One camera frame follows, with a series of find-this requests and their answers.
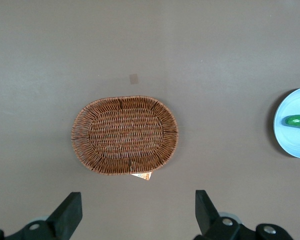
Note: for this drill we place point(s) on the green cucumber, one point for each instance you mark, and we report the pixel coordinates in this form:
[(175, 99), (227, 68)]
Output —
[(298, 121)]

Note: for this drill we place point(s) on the brown oval wicker basket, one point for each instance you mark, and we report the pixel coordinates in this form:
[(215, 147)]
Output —
[(125, 135)]

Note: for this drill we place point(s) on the orange white paper tag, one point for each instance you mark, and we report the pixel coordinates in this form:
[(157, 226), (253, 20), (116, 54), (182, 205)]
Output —
[(143, 176)]

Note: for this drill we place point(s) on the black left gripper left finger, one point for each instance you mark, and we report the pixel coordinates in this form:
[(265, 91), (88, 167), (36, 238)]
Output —
[(65, 217)]

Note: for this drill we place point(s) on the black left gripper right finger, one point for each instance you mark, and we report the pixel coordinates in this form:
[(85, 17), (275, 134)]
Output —
[(210, 220)]

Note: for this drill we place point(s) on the brown square tape patch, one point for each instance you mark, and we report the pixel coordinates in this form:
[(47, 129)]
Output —
[(133, 79)]

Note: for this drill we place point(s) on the light blue round plate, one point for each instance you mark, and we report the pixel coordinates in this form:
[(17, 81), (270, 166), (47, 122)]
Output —
[(292, 140)]

